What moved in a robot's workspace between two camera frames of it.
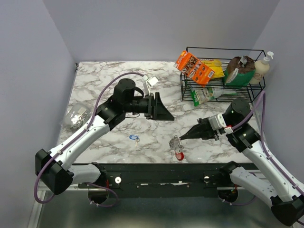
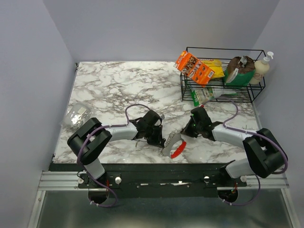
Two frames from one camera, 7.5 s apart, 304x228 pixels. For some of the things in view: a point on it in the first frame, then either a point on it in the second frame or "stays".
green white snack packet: (200, 94) stays
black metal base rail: (194, 179) stays
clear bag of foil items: (75, 116) stays
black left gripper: (156, 109) → (158, 141)
